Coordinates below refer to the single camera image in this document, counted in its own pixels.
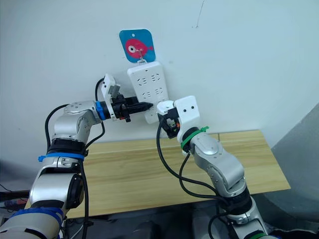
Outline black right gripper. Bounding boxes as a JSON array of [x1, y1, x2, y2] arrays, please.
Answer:
[[161, 108, 181, 140]]

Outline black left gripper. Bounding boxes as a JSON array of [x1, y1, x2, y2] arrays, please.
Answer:
[[111, 93, 154, 123]]

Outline green zip tie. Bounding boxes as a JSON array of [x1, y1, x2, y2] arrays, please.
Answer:
[[179, 126, 210, 153]]

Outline white power strip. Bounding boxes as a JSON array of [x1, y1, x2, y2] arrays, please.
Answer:
[[127, 61, 170, 124]]

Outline small metal hook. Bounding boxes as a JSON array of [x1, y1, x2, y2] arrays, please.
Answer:
[[136, 49, 147, 63]]

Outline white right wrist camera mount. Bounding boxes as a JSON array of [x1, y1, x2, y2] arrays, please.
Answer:
[[173, 95, 201, 140]]

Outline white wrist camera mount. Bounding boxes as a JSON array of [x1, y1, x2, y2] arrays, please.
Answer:
[[103, 73, 123, 122], [173, 95, 201, 140]]

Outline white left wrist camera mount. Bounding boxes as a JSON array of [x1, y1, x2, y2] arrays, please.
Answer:
[[103, 73, 123, 122]]

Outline blue fish wall hook plate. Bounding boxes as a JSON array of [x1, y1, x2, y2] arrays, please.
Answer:
[[119, 28, 157, 63]]

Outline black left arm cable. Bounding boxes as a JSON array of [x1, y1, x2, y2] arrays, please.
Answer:
[[44, 77, 106, 239]]

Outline tangled background wires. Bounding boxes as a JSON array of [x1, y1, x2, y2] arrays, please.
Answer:
[[0, 183, 30, 214]]

